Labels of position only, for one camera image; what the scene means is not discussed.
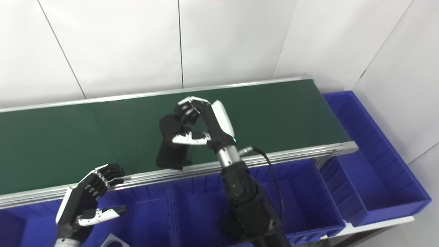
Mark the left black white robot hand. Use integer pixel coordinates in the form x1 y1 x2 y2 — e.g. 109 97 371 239
55 164 127 240

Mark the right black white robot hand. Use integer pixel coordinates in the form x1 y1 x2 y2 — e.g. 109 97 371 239
171 96 238 153

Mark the black cylinder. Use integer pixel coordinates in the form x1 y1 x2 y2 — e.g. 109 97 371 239
155 114 192 170
219 213 242 240

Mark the blue plastic bin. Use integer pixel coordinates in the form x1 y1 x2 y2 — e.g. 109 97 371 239
170 158 346 246
0 184 175 247
319 91 432 227

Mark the aluminium conveyor support leg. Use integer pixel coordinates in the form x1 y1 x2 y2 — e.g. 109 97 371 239
315 154 331 169

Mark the green conveyor belt aluminium frame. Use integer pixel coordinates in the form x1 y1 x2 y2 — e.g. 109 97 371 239
0 76 359 210

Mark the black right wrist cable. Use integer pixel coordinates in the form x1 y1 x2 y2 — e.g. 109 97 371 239
238 146 285 220

